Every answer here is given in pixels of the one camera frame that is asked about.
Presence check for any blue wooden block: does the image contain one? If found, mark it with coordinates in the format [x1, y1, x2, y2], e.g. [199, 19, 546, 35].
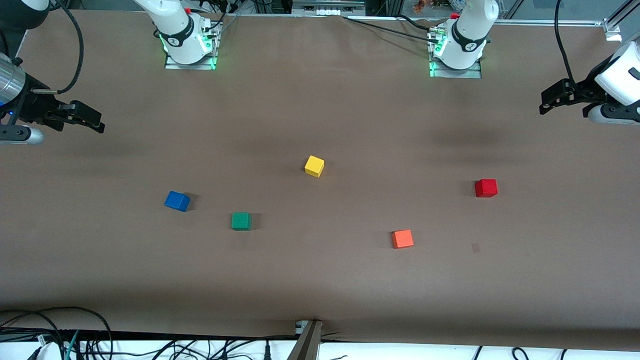
[164, 191, 191, 213]

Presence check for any teal cable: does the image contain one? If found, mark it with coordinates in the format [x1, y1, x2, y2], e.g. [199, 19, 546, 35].
[64, 330, 81, 360]

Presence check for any white power strip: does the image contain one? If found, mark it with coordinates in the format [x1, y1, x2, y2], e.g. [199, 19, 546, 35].
[292, 0, 366, 16]

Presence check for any yellow wooden block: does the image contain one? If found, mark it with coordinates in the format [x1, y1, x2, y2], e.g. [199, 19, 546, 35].
[304, 155, 325, 178]

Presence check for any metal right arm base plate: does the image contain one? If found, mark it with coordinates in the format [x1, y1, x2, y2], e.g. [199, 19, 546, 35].
[164, 21, 222, 71]

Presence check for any red wooden block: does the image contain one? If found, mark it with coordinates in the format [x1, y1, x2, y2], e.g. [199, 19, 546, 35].
[474, 178, 499, 198]

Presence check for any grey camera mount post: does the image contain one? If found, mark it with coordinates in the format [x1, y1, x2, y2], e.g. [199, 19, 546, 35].
[287, 320, 324, 360]

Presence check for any black looped cable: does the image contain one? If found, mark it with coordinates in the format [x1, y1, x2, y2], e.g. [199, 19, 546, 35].
[0, 306, 114, 360]

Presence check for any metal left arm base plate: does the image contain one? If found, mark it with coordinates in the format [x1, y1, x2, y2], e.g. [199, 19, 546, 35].
[428, 26, 483, 80]

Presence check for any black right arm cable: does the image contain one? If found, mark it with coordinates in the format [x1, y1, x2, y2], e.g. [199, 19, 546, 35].
[30, 0, 85, 96]

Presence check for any aluminium frame profile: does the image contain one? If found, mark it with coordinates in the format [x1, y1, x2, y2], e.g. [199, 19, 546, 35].
[602, 0, 640, 42]

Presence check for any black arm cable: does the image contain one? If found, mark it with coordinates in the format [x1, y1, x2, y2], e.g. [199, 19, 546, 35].
[30, 0, 85, 96]
[554, 0, 577, 87]

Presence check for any orange wooden block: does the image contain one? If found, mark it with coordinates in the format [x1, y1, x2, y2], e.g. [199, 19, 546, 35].
[391, 229, 415, 250]

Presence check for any black base power cable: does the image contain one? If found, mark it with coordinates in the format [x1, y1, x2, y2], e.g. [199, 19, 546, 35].
[342, 15, 442, 45]

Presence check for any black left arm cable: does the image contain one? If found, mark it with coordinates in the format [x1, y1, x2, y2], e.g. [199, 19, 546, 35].
[554, 0, 577, 87]

